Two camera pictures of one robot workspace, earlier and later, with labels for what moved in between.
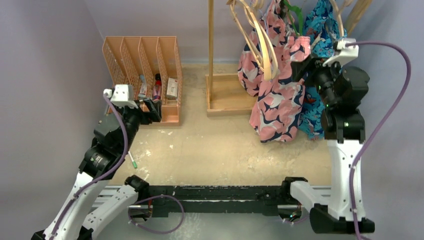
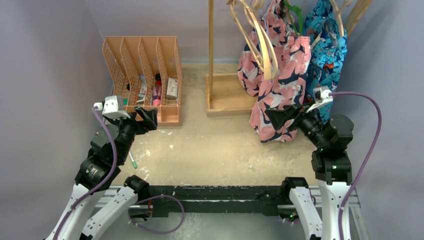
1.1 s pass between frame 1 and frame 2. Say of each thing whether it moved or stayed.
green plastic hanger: stayed
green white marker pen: stayed
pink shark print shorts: stayed
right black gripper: moved
